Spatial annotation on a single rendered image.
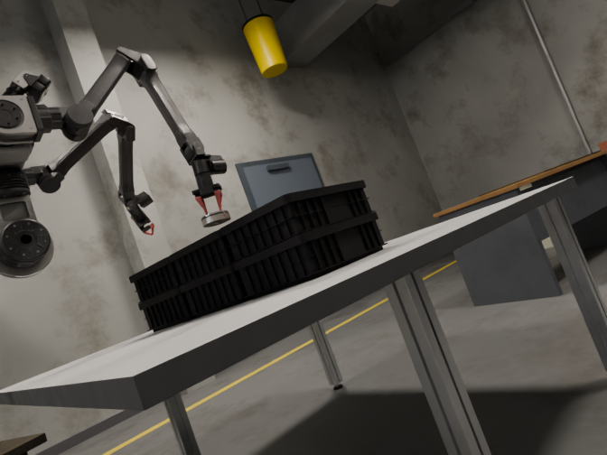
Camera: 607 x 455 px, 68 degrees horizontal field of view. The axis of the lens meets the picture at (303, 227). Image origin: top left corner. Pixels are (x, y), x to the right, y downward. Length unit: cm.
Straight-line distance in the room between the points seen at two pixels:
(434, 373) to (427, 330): 9
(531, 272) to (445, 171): 533
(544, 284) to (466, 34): 566
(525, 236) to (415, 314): 227
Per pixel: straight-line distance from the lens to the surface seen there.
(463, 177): 824
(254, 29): 607
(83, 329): 450
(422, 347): 97
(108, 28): 587
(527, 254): 320
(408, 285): 94
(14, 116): 158
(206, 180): 167
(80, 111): 163
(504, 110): 790
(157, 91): 182
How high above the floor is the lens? 75
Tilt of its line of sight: 4 degrees up
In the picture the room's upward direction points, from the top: 21 degrees counter-clockwise
